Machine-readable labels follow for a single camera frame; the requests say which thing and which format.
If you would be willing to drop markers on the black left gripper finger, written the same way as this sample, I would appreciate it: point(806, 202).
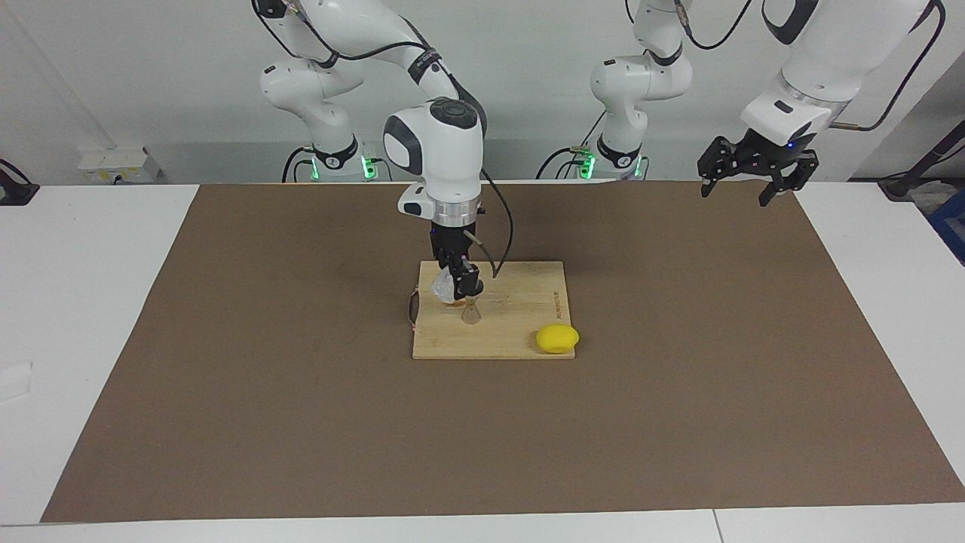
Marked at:
point(720, 162)
point(795, 177)

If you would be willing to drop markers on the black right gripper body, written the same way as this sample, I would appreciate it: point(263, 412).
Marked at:
point(452, 241)

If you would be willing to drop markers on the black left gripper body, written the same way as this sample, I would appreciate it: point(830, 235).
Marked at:
point(773, 154)

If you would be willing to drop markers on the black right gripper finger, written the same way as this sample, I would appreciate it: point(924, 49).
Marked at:
point(447, 265)
point(469, 283)

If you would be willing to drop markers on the clear plastic cup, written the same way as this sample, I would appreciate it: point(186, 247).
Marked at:
point(442, 290)

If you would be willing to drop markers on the metal jigger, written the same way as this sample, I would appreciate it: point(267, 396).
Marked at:
point(472, 315)

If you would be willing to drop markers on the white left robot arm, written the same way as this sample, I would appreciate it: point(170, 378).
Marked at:
point(837, 45)

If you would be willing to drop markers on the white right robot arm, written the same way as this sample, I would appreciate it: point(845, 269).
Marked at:
point(445, 151)

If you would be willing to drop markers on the wooden cutting board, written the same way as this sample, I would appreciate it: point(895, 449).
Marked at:
point(513, 302)

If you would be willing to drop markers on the yellow lemon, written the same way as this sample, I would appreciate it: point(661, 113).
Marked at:
point(557, 338)

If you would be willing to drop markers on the black stand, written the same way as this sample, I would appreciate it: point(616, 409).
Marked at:
point(916, 170)

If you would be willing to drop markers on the brown table mat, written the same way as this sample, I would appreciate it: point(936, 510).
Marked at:
point(226, 415)

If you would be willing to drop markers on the white tape patch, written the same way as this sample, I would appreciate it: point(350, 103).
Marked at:
point(15, 381)

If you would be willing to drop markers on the black clamp mount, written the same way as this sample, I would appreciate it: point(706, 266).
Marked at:
point(15, 192)

